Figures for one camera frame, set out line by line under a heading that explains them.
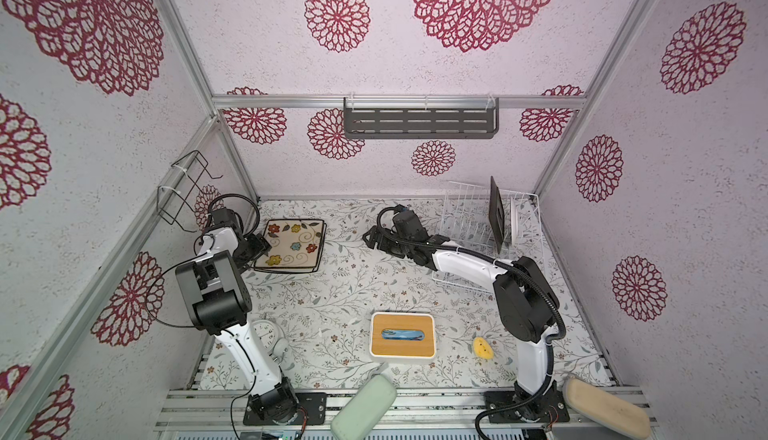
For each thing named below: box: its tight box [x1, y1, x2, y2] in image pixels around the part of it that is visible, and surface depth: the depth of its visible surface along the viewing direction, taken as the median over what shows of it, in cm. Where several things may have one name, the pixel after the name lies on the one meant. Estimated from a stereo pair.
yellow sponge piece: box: [473, 337, 494, 360], surface depth 83 cm
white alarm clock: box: [252, 319, 289, 365], surface depth 83 cm
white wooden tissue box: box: [369, 312, 437, 360], surface depth 83 cm
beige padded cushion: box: [563, 378, 652, 439], surface depth 72 cm
